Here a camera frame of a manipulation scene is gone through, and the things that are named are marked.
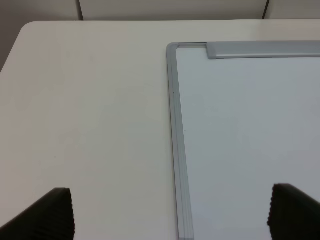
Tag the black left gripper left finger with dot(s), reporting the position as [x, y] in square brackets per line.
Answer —
[49, 218]

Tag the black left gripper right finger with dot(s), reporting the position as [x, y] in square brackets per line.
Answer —
[293, 214]

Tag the grey whiteboard marker tray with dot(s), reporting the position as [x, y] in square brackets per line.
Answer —
[262, 49]

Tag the white whiteboard with grey frame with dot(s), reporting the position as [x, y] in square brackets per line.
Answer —
[239, 126]

